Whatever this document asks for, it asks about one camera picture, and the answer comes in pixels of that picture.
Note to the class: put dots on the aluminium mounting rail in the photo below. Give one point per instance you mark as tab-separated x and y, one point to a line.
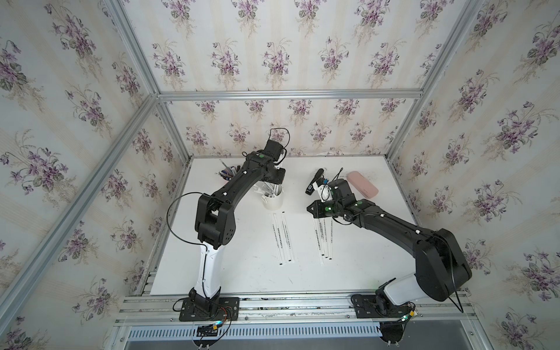
157	310

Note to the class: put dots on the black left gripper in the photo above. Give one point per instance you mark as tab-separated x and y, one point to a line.
279	179

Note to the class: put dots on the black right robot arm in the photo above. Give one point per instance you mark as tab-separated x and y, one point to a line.
440	265

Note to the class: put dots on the black stapler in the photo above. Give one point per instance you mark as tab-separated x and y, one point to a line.
317	180

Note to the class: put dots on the white straw cup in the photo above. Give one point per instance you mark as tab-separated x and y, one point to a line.
273	202

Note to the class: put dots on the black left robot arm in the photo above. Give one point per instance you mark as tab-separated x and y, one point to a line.
215	222

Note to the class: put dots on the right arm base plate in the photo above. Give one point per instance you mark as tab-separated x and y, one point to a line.
379	306

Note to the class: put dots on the bundle of wrapped straws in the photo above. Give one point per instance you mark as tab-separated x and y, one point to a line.
267	189

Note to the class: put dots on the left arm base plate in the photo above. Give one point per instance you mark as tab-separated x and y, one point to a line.
220	309

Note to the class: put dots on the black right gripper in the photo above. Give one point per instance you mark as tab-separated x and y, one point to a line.
316	210

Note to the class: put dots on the pink eraser case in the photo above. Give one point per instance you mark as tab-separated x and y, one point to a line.
366	188

